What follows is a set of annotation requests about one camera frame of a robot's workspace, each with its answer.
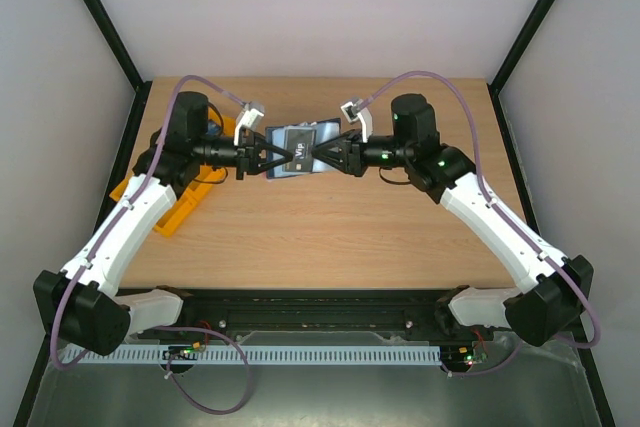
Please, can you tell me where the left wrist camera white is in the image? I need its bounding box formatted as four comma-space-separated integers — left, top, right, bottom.
234, 101, 265, 146

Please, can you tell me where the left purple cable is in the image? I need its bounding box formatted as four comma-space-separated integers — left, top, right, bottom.
49, 75, 251, 416

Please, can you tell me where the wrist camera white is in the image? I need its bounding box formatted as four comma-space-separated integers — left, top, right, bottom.
234, 101, 265, 146
340, 98, 373, 143

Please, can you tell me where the left black frame post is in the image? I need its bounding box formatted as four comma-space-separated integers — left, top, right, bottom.
52, 0, 151, 93

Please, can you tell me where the white slotted cable duct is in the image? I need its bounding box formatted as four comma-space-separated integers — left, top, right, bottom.
81, 344, 441, 366

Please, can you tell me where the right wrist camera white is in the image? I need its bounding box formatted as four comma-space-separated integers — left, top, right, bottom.
340, 98, 373, 143

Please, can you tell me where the blue cards stack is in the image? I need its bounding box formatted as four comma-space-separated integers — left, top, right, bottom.
207, 119, 224, 136

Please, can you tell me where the black frame post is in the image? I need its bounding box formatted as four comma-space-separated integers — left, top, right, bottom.
489, 0, 589, 93
52, 0, 151, 93

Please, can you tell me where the black aluminium rail base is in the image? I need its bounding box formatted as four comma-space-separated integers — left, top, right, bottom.
52, 289, 581, 346

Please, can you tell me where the right black frame post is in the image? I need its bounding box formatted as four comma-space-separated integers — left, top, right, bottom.
489, 0, 589, 93

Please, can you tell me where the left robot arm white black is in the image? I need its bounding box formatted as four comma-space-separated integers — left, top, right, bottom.
34, 91, 292, 361

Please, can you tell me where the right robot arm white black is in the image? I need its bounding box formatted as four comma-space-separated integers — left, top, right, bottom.
312, 94, 594, 346

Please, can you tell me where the dark blue card holder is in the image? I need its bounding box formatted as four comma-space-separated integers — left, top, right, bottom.
265, 118, 341, 180

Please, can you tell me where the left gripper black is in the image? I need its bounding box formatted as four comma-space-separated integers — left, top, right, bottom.
194, 130, 294, 182

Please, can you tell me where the purple cable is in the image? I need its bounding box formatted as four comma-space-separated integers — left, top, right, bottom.
49, 75, 251, 416
367, 70, 603, 379

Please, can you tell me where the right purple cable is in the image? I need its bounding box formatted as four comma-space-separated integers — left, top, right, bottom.
367, 70, 603, 379

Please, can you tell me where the yellow three-compartment bin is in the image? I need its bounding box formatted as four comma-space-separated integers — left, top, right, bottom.
109, 114, 236, 238

